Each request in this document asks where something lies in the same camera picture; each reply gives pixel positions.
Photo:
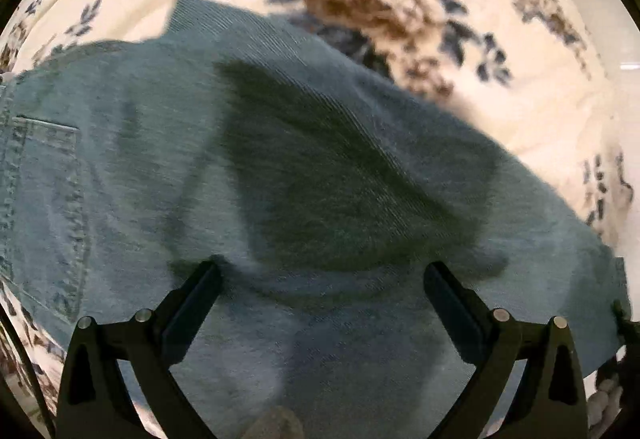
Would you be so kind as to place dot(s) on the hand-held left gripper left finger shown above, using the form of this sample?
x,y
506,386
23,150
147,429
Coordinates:
x,y
187,319

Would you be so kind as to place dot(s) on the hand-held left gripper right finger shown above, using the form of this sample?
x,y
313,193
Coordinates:
x,y
452,314

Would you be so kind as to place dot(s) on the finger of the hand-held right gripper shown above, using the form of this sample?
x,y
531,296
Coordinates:
x,y
622,321

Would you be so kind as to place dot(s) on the blue denim pants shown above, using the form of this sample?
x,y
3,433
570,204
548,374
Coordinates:
x,y
310,179

